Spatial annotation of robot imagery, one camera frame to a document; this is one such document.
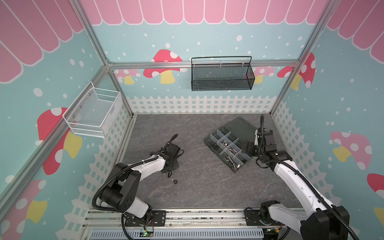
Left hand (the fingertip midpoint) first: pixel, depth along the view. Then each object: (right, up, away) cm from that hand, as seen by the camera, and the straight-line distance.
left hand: (172, 169), depth 92 cm
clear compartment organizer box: (+35, +15, +10) cm, 40 cm away
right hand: (+44, +16, -9) cm, 48 cm away
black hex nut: (+3, -6, -5) cm, 8 cm away
